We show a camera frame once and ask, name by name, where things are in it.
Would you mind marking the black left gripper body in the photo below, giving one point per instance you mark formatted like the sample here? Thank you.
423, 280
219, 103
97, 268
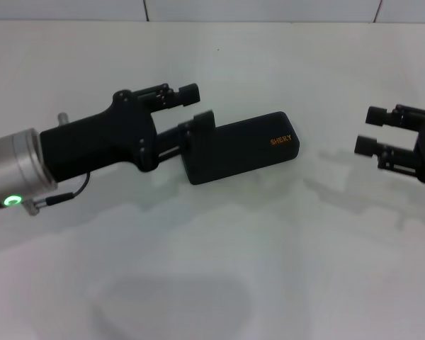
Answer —
102, 141

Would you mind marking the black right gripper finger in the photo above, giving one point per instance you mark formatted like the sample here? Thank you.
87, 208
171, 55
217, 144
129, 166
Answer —
377, 116
365, 145

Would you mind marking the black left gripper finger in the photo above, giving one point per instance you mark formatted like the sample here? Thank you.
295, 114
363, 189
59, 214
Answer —
203, 122
187, 95

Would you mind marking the black glasses case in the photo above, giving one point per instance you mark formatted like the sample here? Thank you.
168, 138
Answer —
241, 152

